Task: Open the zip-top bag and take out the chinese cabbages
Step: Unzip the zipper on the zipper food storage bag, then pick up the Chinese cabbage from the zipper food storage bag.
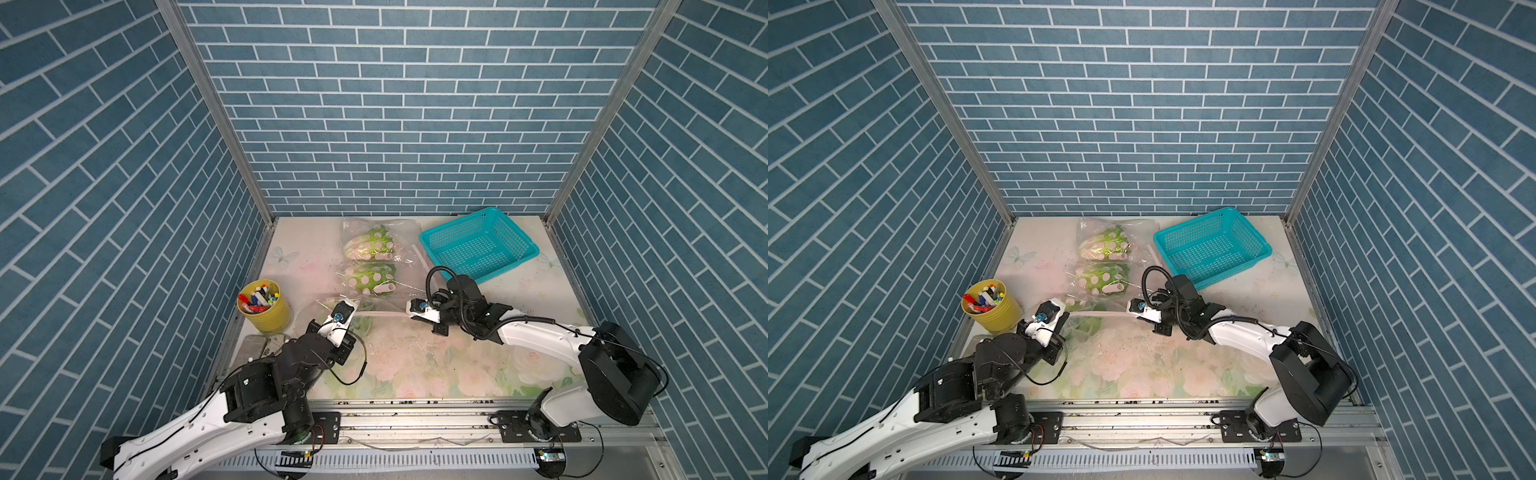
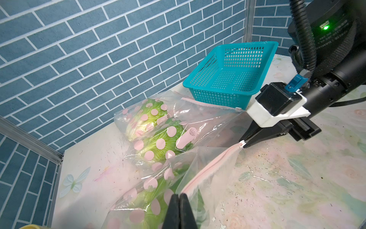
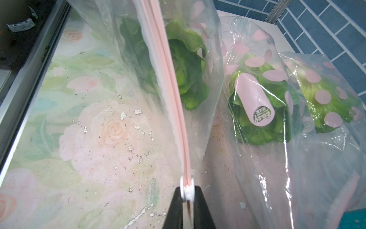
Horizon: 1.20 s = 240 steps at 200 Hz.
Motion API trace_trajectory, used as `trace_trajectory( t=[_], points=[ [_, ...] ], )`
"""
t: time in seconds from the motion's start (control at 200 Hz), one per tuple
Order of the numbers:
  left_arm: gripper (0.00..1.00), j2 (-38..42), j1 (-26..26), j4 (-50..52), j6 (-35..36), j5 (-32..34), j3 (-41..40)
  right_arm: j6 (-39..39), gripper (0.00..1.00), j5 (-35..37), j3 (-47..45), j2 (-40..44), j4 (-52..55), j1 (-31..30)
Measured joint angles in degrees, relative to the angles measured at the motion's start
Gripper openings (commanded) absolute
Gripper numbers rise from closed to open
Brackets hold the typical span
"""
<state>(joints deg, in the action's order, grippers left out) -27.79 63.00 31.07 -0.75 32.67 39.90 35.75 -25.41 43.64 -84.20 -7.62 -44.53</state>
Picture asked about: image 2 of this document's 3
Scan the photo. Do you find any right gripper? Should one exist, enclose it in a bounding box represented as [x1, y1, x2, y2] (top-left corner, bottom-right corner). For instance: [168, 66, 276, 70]
[239, 117, 322, 148]

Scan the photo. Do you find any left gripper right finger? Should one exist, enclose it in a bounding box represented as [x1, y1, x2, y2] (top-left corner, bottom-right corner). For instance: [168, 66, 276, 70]
[179, 193, 198, 229]

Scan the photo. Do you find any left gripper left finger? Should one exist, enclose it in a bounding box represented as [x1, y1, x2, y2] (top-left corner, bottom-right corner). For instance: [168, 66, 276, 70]
[162, 194, 180, 229]

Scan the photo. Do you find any zip-top bag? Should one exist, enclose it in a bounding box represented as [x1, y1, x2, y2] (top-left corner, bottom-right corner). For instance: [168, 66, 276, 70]
[114, 91, 243, 141]
[102, 141, 246, 229]
[124, 110, 243, 171]

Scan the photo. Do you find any chinese cabbage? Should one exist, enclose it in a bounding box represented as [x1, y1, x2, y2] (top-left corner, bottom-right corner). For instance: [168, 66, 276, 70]
[133, 118, 193, 162]
[116, 165, 188, 229]
[121, 98, 168, 141]

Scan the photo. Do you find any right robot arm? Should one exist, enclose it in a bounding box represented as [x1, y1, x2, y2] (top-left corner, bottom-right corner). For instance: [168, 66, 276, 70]
[240, 1, 366, 148]

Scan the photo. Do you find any teal plastic basket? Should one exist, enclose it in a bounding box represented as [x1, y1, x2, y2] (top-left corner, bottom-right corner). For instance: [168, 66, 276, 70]
[183, 41, 278, 110]

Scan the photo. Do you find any yellow pen cup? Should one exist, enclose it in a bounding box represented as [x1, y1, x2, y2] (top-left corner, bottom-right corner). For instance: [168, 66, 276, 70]
[19, 224, 49, 229]

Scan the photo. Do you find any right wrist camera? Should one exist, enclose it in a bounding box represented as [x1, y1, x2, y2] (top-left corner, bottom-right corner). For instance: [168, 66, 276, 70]
[246, 82, 311, 128]

